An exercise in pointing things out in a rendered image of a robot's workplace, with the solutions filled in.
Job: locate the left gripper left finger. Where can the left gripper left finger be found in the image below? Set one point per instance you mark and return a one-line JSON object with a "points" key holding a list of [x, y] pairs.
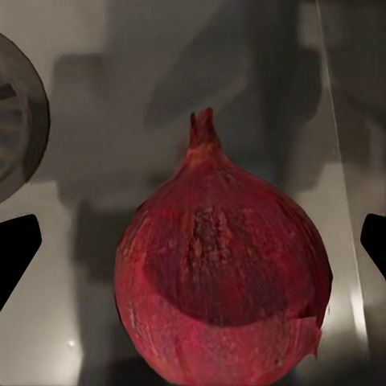
{"points": [[20, 239]]}

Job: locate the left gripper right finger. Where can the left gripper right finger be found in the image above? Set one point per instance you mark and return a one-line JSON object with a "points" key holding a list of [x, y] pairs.
{"points": [[373, 239]]}

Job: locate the vidalia onion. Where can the vidalia onion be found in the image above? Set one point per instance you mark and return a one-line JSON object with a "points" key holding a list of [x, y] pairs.
{"points": [[220, 278]]}

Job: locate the drop in sink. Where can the drop in sink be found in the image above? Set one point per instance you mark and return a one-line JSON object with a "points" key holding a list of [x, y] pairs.
{"points": [[107, 89]]}

